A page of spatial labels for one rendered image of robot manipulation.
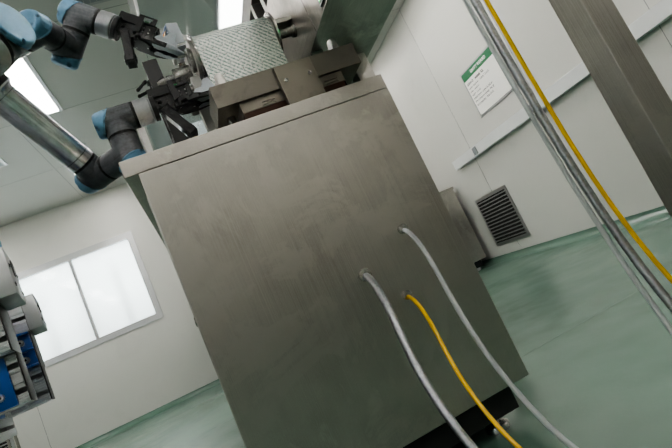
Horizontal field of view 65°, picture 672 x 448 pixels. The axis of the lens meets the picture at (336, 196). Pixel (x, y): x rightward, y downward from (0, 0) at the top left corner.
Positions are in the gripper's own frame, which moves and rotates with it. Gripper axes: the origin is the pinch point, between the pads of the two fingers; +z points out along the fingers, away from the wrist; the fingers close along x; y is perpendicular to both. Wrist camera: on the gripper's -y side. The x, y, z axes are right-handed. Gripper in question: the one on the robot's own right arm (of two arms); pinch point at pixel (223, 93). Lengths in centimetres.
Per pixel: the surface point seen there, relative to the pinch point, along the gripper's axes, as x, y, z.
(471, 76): 262, 59, 262
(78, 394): 556, -51, -196
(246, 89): -20.0, -9.5, 2.0
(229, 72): -0.2, 5.6, 4.0
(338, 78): -19.0, -14.0, 26.0
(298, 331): -26, -68, -11
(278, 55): -0.3, 6.2, 19.6
